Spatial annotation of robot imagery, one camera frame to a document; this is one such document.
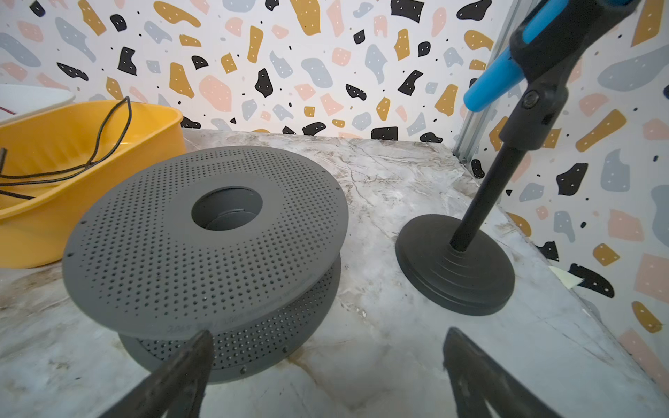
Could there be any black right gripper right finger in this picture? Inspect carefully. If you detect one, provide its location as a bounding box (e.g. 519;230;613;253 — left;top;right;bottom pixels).
443;327;558;417

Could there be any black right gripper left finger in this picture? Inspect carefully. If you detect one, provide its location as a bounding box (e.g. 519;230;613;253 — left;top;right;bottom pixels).
102;330;214;417

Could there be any grey perforated cable spool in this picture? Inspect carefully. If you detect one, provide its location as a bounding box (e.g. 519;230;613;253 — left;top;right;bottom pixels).
63;146;348;384

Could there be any black cable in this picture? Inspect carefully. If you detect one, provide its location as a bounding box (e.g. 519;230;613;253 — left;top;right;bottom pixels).
0;96;133;201

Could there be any black microphone stand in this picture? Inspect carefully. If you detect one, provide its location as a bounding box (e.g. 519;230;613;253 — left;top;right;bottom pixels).
394;0;641;317

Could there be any yellow plastic bin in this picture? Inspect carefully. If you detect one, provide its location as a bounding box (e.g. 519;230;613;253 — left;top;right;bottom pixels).
1;99;186;269

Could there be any blue toy microphone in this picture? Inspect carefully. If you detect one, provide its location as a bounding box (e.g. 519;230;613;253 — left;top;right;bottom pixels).
464;0;639;113

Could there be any white plastic bin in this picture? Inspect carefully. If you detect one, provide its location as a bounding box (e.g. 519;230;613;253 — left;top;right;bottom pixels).
1;84;75;125

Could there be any aluminium corner rail right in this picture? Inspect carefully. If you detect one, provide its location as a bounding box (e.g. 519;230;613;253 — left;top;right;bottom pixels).
453;0;538;164

